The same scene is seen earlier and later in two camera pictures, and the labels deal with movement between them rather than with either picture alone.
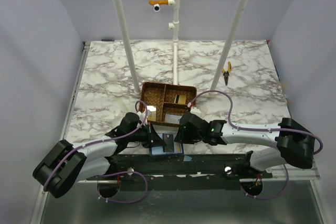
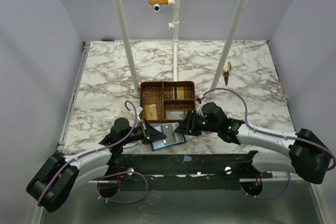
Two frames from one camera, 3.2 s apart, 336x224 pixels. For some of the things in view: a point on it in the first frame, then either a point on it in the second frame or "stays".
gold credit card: [182, 99] → [180, 93]
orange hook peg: [159, 2] stays
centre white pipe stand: [174, 1] stays
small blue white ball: [156, 8] stays
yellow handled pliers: [226, 74] stays
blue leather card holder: [159, 150] → [172, 139]
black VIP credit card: [168, 138] → [168, 129]
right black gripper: [182, 131] → [192, 122]
